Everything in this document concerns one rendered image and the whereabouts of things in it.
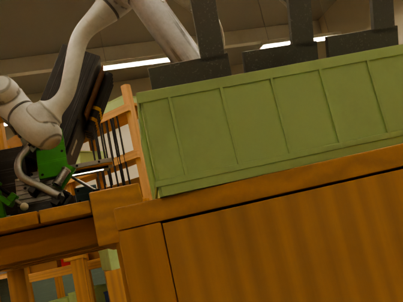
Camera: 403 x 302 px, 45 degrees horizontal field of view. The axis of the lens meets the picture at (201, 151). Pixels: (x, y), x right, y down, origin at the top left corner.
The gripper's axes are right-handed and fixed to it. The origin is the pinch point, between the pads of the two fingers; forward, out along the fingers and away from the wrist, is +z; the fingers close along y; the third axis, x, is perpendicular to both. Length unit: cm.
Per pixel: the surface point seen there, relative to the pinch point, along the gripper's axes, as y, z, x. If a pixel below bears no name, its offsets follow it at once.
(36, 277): 88, 394, 17
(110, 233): -60, -47, 22
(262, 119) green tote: -85, -110, 6
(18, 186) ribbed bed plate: -5.6, 6.4, 15.0
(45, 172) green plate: -11.5, 4.5, 5.4
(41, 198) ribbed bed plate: -16.0, 6.6, 14.0
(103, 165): -23.8, 17.1, -14.1
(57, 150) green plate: -9.1, 4.4, -4.9
